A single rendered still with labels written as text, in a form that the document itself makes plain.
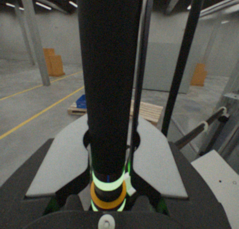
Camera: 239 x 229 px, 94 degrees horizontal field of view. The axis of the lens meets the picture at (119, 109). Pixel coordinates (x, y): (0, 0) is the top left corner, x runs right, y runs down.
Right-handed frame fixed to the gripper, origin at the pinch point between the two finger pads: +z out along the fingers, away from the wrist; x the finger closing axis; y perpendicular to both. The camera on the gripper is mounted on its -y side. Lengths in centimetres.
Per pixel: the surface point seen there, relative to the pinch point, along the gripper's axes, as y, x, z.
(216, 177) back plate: 34, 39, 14
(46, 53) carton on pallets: 33, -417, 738
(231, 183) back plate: 32, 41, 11
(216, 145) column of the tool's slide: 38, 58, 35
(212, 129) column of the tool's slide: 30, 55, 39
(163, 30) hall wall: -174, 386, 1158
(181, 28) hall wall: -193, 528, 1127
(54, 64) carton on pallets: 92, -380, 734
